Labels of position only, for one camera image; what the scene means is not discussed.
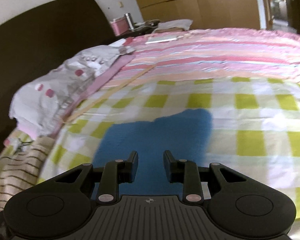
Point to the pink box on nightstand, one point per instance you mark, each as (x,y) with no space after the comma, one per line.
(119,25)

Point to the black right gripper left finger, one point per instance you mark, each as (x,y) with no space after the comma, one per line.
(63,204)

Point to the brown wooden wardrobe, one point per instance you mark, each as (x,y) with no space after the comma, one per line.
(205,14)

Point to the dark brown headboard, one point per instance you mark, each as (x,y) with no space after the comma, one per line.
(40,39)

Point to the yellow white checkered bedsheet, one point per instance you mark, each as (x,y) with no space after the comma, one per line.
(255,131)

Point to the pink striped quilt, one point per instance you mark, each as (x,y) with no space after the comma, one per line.
(205,54)

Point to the blue knitted sweater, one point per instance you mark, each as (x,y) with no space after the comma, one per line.
(186,135)

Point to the white cloth on nightstand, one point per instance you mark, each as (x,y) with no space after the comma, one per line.
(182,24)

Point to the beige striped knit garment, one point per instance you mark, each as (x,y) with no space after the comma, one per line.
(21,166)

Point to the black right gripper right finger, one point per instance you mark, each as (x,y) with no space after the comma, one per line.
(228,204)

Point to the grey pillow with pink dots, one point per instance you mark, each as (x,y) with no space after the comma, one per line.
(40,106)

